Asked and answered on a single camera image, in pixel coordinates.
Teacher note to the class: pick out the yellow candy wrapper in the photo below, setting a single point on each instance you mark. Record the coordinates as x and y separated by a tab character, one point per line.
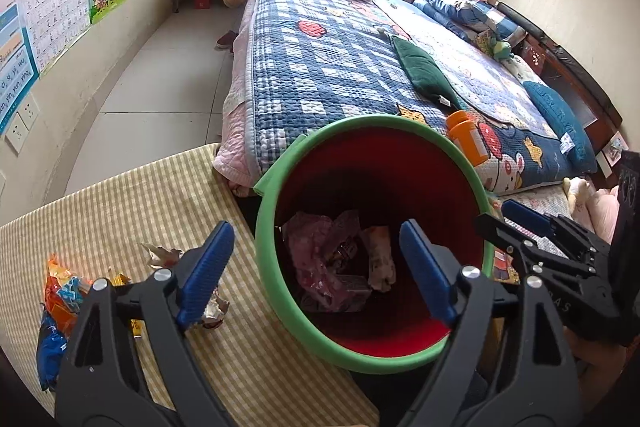
135	329
121	280

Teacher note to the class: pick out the orange snack packet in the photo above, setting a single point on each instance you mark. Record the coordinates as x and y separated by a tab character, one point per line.
60	282

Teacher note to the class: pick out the white wall socket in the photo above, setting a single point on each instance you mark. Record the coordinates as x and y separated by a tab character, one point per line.
29	112
14	133

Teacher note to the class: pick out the bed with blue checked quilt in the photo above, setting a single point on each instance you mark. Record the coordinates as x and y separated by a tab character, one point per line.
325	72

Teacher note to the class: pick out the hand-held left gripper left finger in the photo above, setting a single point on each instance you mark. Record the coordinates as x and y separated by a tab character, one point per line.
207	274

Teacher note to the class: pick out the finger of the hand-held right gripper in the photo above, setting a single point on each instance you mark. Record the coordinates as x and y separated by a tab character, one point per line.
505	237
525	215

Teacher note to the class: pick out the pink plastic bag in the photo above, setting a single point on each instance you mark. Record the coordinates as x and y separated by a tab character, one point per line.
312	259

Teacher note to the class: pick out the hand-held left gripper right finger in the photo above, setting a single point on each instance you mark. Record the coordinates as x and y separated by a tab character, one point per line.
425	277

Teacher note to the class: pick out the blue snack packet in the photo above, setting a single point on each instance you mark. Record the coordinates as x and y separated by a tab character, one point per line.
50	347

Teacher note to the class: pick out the crumpled silver wrapper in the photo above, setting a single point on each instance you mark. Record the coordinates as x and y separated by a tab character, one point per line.
160	255

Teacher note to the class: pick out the blue bordered wall chart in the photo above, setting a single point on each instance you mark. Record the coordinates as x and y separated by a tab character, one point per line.
12	62

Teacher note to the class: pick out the dark wooden headboard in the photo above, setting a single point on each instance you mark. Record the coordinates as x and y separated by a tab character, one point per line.
575	72

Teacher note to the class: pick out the white plush toy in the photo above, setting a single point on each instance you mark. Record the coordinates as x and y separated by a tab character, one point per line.
575	191

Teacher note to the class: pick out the green cushion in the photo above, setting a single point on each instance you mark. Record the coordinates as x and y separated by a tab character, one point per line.
425	67

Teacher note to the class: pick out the blue folded quilt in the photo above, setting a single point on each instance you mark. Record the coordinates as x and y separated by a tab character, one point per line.
450	7

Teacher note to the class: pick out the green plush toy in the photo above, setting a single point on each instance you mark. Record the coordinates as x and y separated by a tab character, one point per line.
500	48

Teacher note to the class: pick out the person's right hand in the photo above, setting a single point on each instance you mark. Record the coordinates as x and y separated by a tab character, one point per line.
597	369

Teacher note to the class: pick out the orange plastic bottle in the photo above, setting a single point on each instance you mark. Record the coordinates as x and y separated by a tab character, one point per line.
467	139

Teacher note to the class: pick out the foil wrapper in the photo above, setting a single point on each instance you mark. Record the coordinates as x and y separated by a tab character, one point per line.
216	307

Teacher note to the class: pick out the blue pillow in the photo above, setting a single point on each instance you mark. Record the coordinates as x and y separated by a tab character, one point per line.
560	112

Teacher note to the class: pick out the red bucket with green rim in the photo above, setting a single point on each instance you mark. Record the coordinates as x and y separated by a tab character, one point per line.
370	167

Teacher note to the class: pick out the red slipper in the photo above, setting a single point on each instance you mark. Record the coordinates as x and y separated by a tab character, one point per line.
227	39

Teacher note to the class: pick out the children's picture book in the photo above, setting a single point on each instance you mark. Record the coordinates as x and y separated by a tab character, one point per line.
505	267

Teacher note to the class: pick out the pink soft toy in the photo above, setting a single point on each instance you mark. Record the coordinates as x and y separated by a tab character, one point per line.
602	212

